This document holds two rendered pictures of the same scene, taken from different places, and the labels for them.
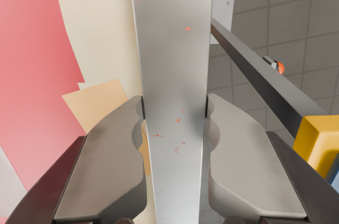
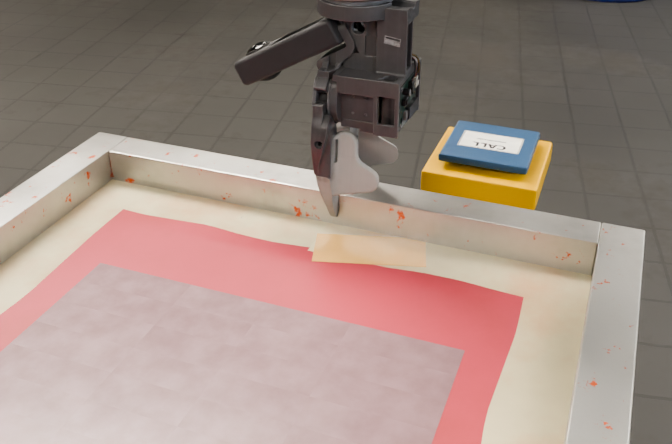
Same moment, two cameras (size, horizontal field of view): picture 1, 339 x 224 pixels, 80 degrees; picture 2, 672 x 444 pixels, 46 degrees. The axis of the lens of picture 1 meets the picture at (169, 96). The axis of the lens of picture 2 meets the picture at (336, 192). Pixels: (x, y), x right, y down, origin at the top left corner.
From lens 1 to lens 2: 77 cm
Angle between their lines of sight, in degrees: 75
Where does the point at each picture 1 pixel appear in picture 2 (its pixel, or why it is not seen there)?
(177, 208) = (435, 202)
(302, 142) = (440, 184)
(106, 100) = (330, 243)
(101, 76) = (311, 239)
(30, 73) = (284, 267)
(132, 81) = (324, 228)
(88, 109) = (332, 253)
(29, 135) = (335, 295)
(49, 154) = (364, 294)
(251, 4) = not seen: outside the picture
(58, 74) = (295, 256)
